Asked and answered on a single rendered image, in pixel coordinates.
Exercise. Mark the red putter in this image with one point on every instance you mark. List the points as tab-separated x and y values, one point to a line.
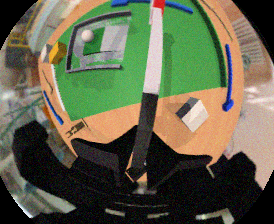
151	85

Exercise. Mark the green mat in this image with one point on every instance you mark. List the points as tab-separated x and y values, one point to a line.
189	61

